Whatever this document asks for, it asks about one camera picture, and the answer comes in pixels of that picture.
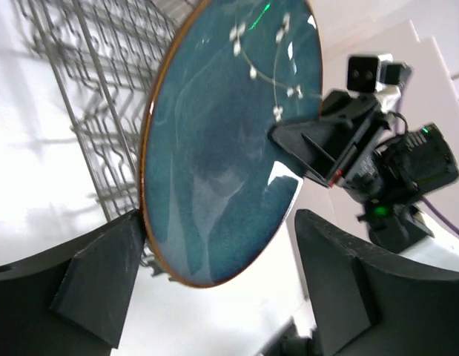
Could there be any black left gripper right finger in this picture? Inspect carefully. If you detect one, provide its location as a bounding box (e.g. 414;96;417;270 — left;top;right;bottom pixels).
294;210;459;355

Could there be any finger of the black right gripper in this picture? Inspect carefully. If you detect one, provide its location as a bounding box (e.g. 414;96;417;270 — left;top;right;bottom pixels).
269;120;357;177

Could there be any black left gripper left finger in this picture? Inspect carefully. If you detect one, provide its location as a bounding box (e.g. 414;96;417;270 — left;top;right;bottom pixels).
0;210;145;355

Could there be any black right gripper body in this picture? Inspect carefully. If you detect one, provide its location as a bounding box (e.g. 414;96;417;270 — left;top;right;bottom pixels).
320;90;459;202

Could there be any dark teal glazed plate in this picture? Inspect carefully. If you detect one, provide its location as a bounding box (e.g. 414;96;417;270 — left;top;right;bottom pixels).
139;1;323;288

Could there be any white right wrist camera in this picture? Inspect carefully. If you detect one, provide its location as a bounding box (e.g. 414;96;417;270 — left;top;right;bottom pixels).
346;53;412;93

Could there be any grey wire dish rack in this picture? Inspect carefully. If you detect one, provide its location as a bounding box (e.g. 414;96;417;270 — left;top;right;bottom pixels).
16;1;197;220

